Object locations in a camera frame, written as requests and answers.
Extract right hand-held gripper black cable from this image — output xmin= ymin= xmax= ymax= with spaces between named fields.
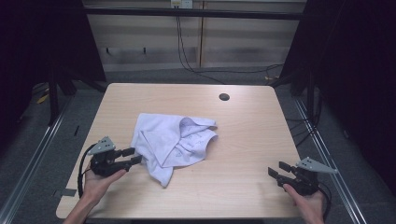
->
xmin=317 ymin=181 xmax=332 ymax=222

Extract black floor cables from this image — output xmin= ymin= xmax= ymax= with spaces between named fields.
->
xmin=285 ymin=89 xmax=323 ymax=148

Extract white printed garment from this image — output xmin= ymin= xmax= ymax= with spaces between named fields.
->
xmin=130 ymin=112 xmax=219 ymax=189

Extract white wall socket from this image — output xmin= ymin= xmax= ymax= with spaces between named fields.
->
xmin=170 ymin=0 xmax=194 ymax=9

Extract person's left hand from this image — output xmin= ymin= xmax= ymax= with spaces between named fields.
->
xmin=81 ymin=169 xmax=128 ymax=203

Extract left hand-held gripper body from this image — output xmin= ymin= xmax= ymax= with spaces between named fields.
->
xmin=88 ymin=135 xmax=133 ymax=178

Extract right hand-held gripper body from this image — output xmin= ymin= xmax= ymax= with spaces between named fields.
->
xmin=276 ymin=156 xmax=339 ymax=197

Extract grey tape strip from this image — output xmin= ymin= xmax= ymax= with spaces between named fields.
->
xmin=53 ymin=188 xmax=78 ymax=198

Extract dark curtain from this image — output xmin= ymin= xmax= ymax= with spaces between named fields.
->
xmin=279 ymin=0 xmax=396 ymax=189
xmin=0 ymin=0 xmax=107 ymax=150

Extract yellow floor object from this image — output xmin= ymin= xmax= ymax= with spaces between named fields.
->
xmin=35 ymin=92 xmax=50 ymax=105

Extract black metal crossbar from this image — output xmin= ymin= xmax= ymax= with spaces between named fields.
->
xmin=83 ymin=7 xmax=308 ymax=21

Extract black metal stand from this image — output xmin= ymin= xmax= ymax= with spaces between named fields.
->
xmin=270 ymin=70 xmax=319 ymax=123
xmin=46 ymin=65 xmax=78 ymax=127

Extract aluminium floor rail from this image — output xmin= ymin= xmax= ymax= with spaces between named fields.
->
xmin=293 ymin=97 xmax=369 ymax=224
xmin=0 ymin=95 xmax=75 ymax=224

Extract black hanging power cable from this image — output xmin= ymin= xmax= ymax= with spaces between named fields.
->
xmin=175 ymin=7 xmax=285 ymax=85

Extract person's right hand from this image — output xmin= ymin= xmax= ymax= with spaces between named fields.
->
xmin=282 ymin=183 xmax=327 ymax=220

